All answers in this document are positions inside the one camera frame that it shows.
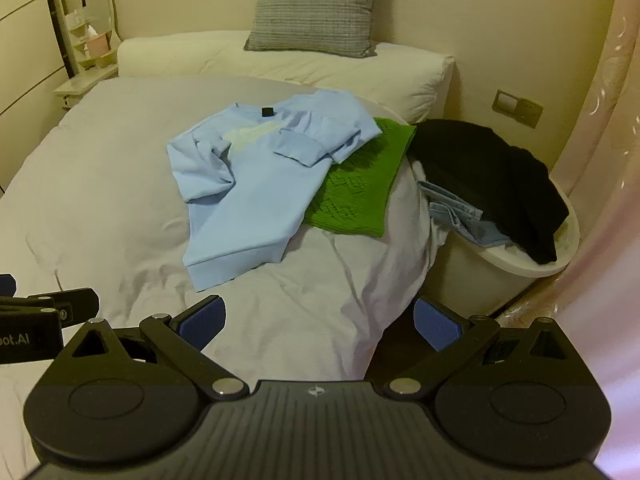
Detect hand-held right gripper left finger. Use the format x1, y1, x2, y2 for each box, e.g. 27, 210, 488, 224
54, 295, 251, 402

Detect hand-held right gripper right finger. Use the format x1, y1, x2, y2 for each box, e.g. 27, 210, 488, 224
382, 297, 583, 401

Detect light blue sweatshirt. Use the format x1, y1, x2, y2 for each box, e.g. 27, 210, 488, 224
166, 89, 384, 293

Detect white laundry basket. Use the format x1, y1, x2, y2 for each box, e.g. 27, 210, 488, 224
409, 125, 582, 322

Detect light blue jeans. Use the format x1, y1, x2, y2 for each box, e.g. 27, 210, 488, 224
417, 180, 517, 249

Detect bed with grey duvet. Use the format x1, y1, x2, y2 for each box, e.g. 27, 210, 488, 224
0, 76, 451, 480

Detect green knit sweater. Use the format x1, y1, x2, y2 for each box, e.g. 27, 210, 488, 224
304, 117, 418, 239

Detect black garment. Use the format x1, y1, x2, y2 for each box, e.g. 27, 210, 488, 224
407, 119, 571, 265

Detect white nightstand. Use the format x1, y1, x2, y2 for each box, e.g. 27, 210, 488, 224
53, 66, 121, 111

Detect pink curtain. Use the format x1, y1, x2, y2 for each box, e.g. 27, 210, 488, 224
492, 0, 640, 480

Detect cream wardrobe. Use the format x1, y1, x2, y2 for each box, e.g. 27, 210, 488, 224
0, 0, 81, 196

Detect long white pillow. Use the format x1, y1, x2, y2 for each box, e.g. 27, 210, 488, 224
117, 30, 456, 126

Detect oval mirror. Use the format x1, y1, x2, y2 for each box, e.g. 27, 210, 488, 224
81, 0, 121, 53

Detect grey woven cushion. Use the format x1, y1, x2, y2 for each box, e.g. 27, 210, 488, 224
244, 0, 382, 59

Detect wall socket panel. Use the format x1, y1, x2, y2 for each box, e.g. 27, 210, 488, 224
492, 88, 545, 130

